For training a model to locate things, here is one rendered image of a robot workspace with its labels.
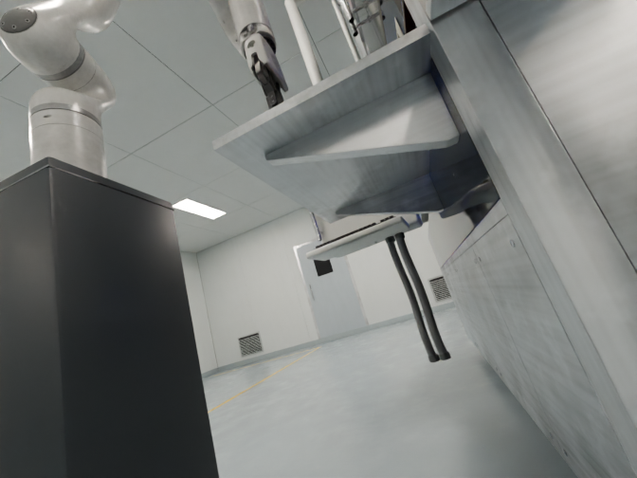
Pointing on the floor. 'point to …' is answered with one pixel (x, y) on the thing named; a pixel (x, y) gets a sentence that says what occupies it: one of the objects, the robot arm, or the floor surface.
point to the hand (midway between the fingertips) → (276, 103)
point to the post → (545, 206)
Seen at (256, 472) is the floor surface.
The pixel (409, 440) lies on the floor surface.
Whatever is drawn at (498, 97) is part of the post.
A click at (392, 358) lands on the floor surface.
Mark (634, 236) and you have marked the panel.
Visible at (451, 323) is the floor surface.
